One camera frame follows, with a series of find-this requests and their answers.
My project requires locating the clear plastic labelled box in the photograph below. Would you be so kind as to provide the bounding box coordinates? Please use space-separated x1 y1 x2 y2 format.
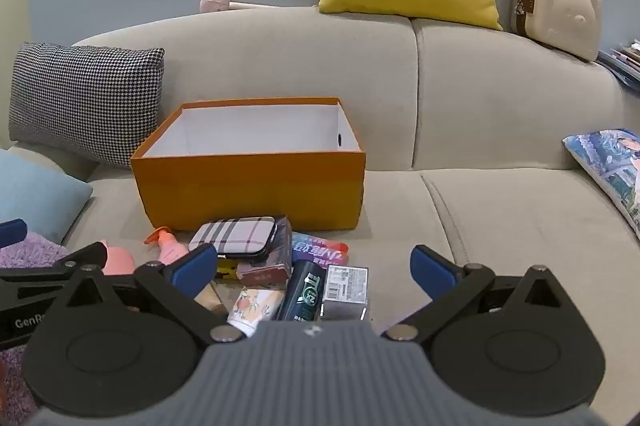
320 265 372 322

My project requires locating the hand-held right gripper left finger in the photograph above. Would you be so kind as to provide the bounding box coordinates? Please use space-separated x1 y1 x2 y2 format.
50 244 246 343

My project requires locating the dark picture card box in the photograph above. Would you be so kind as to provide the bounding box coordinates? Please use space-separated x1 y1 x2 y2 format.
237 216 294 285

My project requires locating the orange cardboard box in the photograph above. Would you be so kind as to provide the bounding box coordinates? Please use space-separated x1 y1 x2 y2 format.
130 96 366 233

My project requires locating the plaid glasses case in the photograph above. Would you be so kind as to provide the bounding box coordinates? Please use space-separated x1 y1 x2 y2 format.
189 216 277 263

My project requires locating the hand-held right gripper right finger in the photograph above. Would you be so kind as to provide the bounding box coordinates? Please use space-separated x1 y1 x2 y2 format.
382 245 581 342

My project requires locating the white cream tube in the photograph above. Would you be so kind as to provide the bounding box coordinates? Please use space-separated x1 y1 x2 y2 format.
227 287 286 338

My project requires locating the dark green shampoo bottle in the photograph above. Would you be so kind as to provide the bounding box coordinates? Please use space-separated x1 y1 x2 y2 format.
276 260 328 323

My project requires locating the beige sofa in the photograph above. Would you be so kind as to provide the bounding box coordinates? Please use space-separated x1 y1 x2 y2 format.
0 6 640 357

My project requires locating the pink massage hammer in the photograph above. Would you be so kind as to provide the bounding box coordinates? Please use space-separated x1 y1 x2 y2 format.
199 0 321 14

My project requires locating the light blue pillow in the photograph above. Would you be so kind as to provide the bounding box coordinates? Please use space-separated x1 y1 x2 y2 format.
0 149 94 247

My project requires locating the purple fluffy blanket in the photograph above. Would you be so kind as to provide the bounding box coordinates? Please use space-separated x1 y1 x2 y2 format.
0 232 69 426

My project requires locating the stack of magazines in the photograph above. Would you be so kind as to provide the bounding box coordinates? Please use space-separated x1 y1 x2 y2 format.
595 38 640 94

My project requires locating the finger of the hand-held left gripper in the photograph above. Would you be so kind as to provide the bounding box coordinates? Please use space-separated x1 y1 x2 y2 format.
0 218 28 247
0 243 109 304

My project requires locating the brown cardboard box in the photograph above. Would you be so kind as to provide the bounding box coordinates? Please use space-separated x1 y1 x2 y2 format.
195 281 229 315

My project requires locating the pink pump bottle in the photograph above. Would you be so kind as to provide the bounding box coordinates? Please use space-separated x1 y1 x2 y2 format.
144 227 190 267

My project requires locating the houndstooth pillow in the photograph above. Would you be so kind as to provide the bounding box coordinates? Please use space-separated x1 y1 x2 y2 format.
7 42 166 169

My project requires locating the cream bear suitcase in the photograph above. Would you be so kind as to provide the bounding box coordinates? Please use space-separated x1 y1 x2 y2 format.
511 0 603 62

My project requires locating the blue printed pillow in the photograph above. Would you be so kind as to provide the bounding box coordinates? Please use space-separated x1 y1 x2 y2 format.
562 129 640 241

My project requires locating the pink plastic container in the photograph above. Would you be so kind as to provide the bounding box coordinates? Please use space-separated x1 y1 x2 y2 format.
99 240 137 275

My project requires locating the colourful packet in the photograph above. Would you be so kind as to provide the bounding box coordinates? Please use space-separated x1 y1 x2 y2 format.
291 232 349 269

